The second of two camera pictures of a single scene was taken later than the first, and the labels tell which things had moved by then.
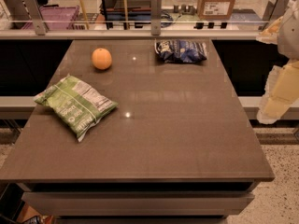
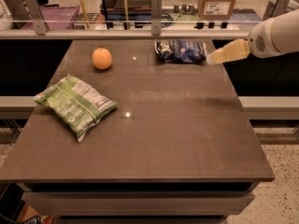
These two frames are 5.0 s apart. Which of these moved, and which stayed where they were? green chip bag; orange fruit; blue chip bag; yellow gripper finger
Moved: yellow gripper finger
Stayed: blue chip bag; orange fruit; green chip bag
